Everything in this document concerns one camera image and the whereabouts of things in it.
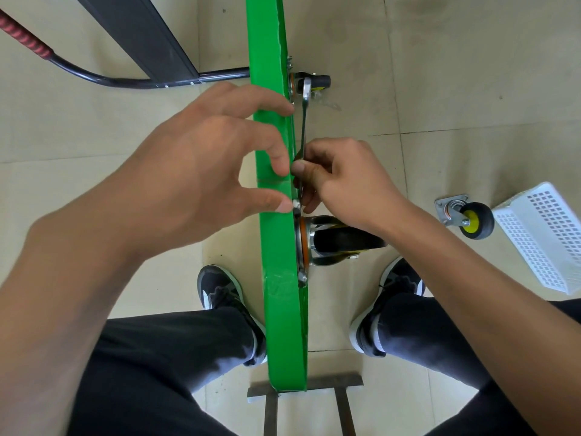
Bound person's left hand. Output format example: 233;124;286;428
120;82;296;264

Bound person's right hand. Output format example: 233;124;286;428
290;138;409;236

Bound silver wrench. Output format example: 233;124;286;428
294;77;313;205

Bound green cart platform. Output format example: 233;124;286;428
245;0;309;393

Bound person's left forearm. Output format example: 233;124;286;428
0;150;150;436

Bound person's right forearm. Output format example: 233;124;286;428
359;200;581;436

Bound small mounted black caster wheel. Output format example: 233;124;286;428
288;71;332;102

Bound large black caster wheel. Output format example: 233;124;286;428
294;213;387;286

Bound person's left black shoe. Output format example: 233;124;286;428
196;264;268;367

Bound person's black shoe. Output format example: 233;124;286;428
349;256;427;358
196;264;268;367

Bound person's right black shoe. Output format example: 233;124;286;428
349;256;427;358

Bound dark grey metal panel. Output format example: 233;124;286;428
73;0;201;84

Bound loose black yellow caster wheel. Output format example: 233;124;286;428
434;193;495;241

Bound person's black trousers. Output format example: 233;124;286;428
66;292;581;436

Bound white plastic basket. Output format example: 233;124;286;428
491;181;581;296

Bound black cart handle red grip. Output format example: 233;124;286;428
0;8;251;90

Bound grey metal frame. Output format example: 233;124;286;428
246;373;365;436

